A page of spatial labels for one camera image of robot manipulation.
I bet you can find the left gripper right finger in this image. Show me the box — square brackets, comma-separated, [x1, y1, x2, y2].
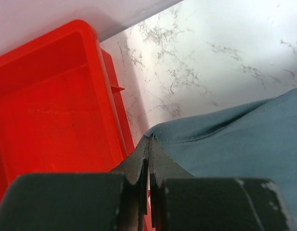
[148, 135, 297, 231]

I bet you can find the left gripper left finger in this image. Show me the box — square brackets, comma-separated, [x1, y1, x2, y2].
[0, 137, 149, 231]

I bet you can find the dark blue-grey t-shirt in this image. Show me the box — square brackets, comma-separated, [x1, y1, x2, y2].
[145, 88, 297, 226]

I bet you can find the red plastic tray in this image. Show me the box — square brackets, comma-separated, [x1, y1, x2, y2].
[0, 20, 135, 202]

